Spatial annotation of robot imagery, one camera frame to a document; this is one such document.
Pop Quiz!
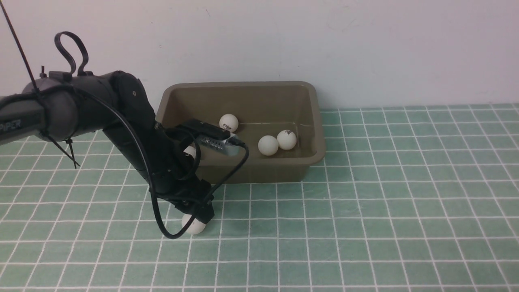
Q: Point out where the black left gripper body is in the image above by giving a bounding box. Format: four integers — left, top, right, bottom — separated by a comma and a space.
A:
152, 172, 212, 215

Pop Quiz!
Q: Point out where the white ping-pong ball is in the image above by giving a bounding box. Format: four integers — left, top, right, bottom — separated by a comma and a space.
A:
277, 130, 297, 151
257, 135, 279, 157
181, 214, 206, 235
219, 114, 239, 133
184, 146, 197, 159

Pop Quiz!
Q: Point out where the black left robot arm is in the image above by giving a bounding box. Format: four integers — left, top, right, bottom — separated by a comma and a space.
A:
1, 31, 214, 223

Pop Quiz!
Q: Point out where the brown plastic bin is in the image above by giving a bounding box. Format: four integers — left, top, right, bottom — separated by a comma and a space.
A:
156, 81, 326, 184

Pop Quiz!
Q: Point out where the green checkered tablecloth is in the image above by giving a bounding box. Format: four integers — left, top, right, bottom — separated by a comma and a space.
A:
0, 104, 519, 292

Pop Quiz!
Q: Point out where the black camera cable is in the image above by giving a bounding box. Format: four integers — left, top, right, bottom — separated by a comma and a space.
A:
73, 87, 250, 240

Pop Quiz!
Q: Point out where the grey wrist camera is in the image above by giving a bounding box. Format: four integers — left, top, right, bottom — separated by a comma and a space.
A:
175, 119, 245, 157

